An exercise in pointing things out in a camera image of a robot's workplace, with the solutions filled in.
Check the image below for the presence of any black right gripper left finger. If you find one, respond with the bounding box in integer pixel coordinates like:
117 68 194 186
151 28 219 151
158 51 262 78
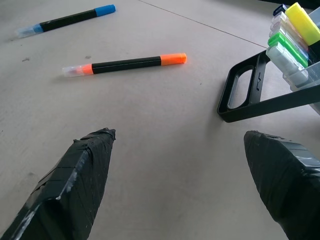
0 128 117 240

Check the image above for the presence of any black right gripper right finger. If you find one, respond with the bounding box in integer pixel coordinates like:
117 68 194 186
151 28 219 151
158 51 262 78
243 130 320 240

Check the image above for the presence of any clear plastic holder tray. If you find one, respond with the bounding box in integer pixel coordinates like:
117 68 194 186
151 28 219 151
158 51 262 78
281 60 320 116

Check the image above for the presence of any grey highlighter marker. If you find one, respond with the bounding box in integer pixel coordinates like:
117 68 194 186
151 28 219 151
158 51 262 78
265 41 310 86

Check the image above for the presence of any orange highlighter marker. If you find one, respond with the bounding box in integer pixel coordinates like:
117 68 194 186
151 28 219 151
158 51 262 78
61 52 188 78

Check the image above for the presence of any black plastic tray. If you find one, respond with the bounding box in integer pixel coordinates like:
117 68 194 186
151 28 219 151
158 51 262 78
216 6 320 123

